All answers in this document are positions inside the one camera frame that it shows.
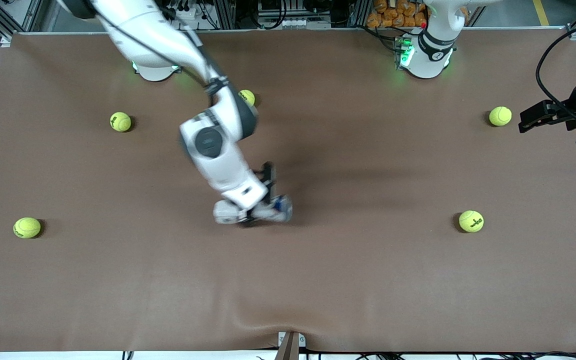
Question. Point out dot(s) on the brown table mat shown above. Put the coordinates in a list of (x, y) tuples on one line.
[(318, 275)]

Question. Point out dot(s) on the yellow tennis ball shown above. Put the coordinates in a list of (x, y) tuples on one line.
[(249, 96), (500, 116), (120, 121), (27, 227), (471, 221)]

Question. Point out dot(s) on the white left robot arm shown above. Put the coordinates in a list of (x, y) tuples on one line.
[(428, 65)]

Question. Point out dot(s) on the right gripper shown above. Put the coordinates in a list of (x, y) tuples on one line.
[(267, 181)]

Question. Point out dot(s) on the white connector strip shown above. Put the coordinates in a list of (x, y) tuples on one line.
[(303, 23)]

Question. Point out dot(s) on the white power strip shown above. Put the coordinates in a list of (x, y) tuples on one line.
[(185, 12)]

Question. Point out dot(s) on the white blue tennis ball can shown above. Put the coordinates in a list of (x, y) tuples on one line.
[(280, 210)]

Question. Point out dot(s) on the metal table clamp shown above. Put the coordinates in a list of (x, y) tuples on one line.
[(290, 346)]

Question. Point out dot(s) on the pile of orange objects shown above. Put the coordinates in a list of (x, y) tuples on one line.
[(393, 15)]

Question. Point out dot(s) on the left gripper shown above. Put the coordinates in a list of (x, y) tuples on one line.
[(566, 110)]

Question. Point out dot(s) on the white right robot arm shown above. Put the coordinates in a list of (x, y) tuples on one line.
[(218, 165)]

